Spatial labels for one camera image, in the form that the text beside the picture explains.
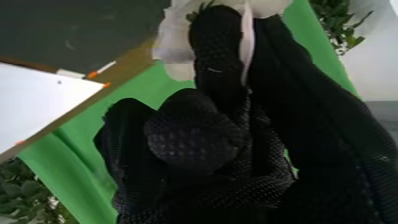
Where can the green leafy plant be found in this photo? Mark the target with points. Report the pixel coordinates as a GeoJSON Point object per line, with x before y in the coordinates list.
{"type": "Point", "coordinates": [338, 23]}
{"type": "Point", "coordinates": [29, 196]}

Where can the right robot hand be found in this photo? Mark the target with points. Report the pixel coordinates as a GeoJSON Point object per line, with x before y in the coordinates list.
{"type": "Point", "coordinates": [285, 150]}

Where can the white sheet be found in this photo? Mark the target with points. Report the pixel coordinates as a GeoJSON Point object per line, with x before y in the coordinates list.
{"type": "Point", "coordinates": [36, 103]}

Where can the dark mat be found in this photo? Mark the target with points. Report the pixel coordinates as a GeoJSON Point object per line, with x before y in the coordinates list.
{"type": "Point", "coordinates": [64, 30]}

